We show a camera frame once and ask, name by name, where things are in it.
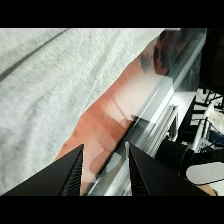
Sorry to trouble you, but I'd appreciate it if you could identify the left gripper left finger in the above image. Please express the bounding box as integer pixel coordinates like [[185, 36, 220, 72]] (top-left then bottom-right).
[[2, 143, 85, 197]]

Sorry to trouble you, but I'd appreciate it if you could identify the grey garment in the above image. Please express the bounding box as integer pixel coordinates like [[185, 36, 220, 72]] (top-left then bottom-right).
[[0, 28, 165, 196]]

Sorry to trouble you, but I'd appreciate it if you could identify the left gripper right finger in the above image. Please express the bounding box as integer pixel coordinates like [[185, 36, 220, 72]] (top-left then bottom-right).
[[127, 142, 208, 197]]

